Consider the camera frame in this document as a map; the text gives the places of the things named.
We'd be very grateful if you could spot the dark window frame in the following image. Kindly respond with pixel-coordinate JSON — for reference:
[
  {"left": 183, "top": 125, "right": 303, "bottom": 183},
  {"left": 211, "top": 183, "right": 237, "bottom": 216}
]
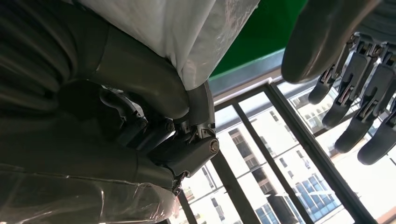
[{"left": 177, "top": 77, "right": 396, "bottom": 224}]

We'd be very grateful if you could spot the green plastic crate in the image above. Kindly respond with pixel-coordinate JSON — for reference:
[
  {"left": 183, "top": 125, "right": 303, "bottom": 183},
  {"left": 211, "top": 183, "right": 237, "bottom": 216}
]
[{"left": 210, "top": 0, "right": 308, "bottom": 78}]

